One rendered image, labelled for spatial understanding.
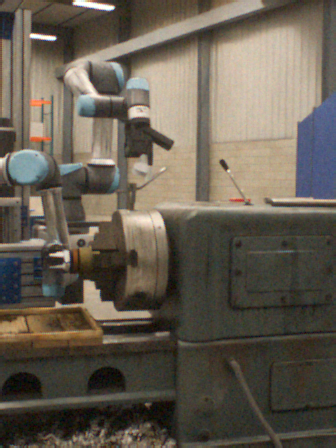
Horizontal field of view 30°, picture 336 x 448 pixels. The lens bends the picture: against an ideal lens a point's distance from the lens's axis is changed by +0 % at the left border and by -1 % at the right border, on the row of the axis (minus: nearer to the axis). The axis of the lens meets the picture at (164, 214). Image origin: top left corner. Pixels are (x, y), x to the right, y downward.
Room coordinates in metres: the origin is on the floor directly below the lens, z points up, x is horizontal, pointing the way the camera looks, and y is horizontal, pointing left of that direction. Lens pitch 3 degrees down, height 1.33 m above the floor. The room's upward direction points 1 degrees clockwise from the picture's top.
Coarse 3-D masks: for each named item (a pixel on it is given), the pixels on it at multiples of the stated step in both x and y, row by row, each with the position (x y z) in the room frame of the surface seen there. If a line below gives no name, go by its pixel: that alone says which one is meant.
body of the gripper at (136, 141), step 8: (136, 120) 2.08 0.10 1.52; (144, 120) 2.08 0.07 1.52; (128, 128) 2.10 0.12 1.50; (136, 128) 2.09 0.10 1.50; (128, 136) 2.05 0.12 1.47; (136, 136) 2.06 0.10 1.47; (144, 136) 2.07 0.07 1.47; (128, 144) 2.04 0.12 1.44; (136, 144) 2.05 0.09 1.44; (144, 144) 2.06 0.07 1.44; (152, 144) 2.06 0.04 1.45; (128, 152) 2.05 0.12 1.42; (136, 152) 2.05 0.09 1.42; (144, 152) 2.07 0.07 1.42
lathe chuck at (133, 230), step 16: (112, 224) 2.00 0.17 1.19; (128, 224) 1.85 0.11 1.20; (144, 224) 1.86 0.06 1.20; (128, 240) 1.81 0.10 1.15; (144, 240) 1.82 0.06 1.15; (144, 256) 1.81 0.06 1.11; (128, 272) 1.79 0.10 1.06; (144, 272) 1.80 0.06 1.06; (128, 288) 1.80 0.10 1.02; (144, 288) 1.82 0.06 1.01; (128, 304) 1.85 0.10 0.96; (144, 304) 1.86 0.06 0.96
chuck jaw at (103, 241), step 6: (102, 222) 2.00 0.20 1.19; (108, 222) 2.00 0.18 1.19; (102, 228) 1.98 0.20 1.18; (108, 228) 1.99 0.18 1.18; (96, 234) 1.96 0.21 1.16; (102, 234) 1.97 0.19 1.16; (108, 234) 1.97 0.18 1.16; (90, 240) 1.94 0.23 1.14; (96, 240) 1.95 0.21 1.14; (102, 240) 1.95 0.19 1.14; (108, 240) 1.96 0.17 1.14; (90, 246) 1.93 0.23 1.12; (96, 246) 1.94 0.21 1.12; (102, 246) 1.94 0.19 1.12; (108, 246) 1.94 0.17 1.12; (114, 246) 1.95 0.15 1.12; (102, 252) 1.95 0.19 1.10; (108, 252) 1.96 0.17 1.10; (114, 252) 1.97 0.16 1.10
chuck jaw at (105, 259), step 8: (96, 256) 1.86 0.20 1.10; (104, 256) 1.84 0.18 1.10; (112, 256) 1.80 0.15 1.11; (120, 256) 1.81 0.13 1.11; (128, 256) 1.80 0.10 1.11; (136, 256) 1.81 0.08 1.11; (96, 264) 1.86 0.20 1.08; (104, 264) 1.84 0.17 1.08; (112, 264) 1.80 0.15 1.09; (120, 264) 1.81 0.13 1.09; (128, 264) 1.80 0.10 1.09; (136, 264) 1.80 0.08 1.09
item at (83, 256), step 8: (80, 248) 1.90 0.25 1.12; (88, 248) 1.91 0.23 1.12; (72, 256) 1.87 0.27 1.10; (80, 256) 1.88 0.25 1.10; (88, 256) 1.88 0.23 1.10; (72, 264) 1.87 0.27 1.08; (80, 264) 1.87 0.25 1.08; (88, 264) 1.88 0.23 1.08; (72, 272) 1.88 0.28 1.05; (80, 272) 1.88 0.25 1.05; (88, 272) 1.89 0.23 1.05
